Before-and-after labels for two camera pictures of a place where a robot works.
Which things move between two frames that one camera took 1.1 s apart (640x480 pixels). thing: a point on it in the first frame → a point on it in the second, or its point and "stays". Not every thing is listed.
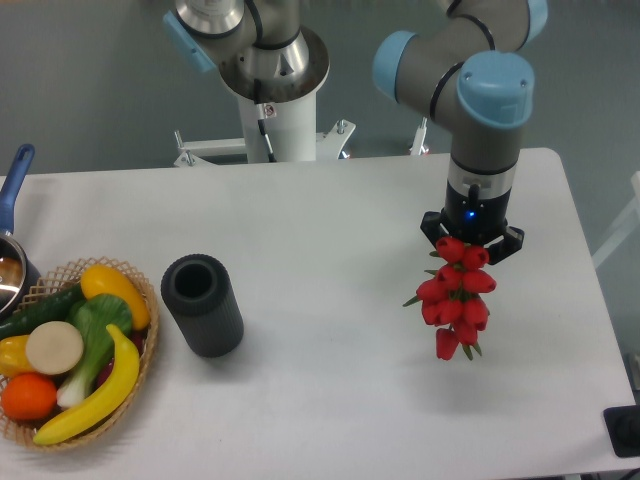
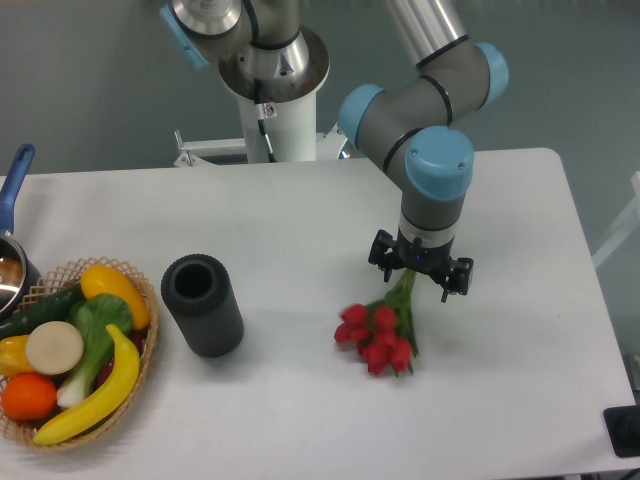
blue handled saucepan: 18,281 stays
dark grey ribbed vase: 203,304 stays
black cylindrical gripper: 477,204 → 388,253
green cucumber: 53,309 stays
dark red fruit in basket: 138,337 stays
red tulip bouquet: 451,298 → 383,330
